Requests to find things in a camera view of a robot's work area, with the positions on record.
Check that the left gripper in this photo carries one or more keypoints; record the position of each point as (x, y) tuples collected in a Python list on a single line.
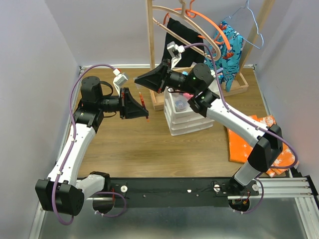
[(129, 107)]

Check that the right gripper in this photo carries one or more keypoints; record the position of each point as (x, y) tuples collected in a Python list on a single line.
[(157, 79)]

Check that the red pen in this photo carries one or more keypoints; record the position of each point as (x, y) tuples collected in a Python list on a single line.
[(143, 105)]

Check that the pink lid pencil tube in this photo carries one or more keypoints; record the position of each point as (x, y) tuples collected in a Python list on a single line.
[(188, 96)]

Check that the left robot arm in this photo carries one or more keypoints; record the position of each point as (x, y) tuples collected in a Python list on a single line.
[(60, 191)]

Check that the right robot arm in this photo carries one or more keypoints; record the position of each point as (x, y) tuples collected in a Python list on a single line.
[(211, 105)]

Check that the wooden clothes rack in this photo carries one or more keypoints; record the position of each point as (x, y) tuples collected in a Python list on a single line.
[(240, 84)]

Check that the black shorts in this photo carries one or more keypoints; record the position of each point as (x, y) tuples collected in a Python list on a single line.
[(189, 56)]

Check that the white plastic drawer organizer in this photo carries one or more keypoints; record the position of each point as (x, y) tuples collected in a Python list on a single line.
[(185, 122)]

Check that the beige wooden hanger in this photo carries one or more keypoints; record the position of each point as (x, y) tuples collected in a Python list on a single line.
[(206, 49)]

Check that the blue fish print garment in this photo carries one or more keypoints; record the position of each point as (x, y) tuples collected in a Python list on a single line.
[(229, 59)]

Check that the orange white tie-dye cloth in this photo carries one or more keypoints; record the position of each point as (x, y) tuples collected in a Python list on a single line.
[(268, 154)]

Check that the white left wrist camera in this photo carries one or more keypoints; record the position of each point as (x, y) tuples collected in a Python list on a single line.
[(119, 80)]

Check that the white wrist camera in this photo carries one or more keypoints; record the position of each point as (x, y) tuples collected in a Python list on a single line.
[(119, 80), (175, 52)]

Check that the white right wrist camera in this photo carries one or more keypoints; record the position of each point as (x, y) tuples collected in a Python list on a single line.
[(175, 52)]

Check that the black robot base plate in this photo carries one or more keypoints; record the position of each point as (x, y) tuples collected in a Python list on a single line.
[(174, 192)]

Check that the blue wire hanger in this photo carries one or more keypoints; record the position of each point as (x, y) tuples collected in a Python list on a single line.
[(243, 19)]

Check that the aluminium frame rails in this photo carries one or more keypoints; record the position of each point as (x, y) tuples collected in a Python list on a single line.
[(299, 188)]

